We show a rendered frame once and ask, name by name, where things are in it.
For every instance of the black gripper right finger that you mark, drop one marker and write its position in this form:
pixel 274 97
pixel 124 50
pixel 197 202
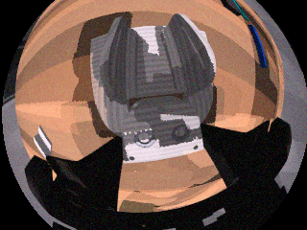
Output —
pixel 230 149

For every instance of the white rectangular block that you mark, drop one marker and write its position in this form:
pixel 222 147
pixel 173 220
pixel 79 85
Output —
pixel 42 142

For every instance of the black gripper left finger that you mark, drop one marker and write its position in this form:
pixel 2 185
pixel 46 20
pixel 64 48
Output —
pixel 98 173

